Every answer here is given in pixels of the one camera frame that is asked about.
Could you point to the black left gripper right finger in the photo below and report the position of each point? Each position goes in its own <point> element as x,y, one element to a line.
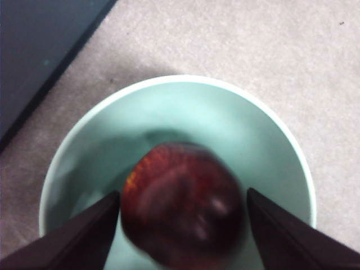
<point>292,242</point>

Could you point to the teal ribbed bowl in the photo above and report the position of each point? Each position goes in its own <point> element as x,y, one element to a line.
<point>182,112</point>

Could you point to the dark red plum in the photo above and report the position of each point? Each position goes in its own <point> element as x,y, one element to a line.
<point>180,202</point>

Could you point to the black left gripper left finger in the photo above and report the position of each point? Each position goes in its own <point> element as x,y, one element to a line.
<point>70,244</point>

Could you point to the black rectangular tray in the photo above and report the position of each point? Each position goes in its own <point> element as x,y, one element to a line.
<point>33,56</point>

